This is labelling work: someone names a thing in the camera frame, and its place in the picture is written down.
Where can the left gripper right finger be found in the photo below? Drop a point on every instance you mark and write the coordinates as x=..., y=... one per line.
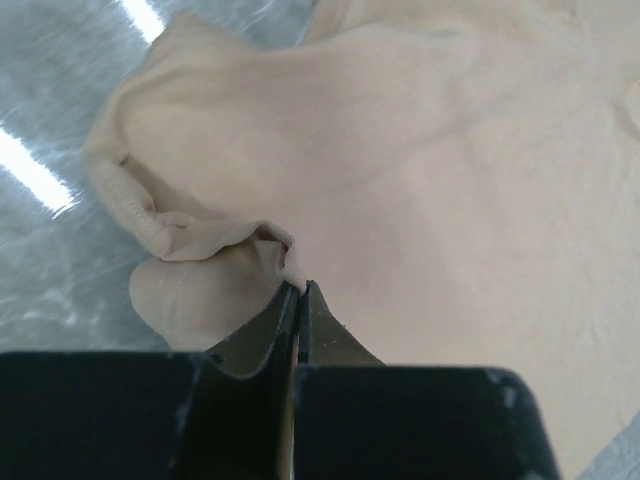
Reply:
x=357, y=418

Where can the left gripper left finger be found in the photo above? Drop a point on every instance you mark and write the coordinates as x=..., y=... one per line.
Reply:
x=142, y=415

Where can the beige t shirt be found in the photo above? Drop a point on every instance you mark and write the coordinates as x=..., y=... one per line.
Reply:
x=461, y=178

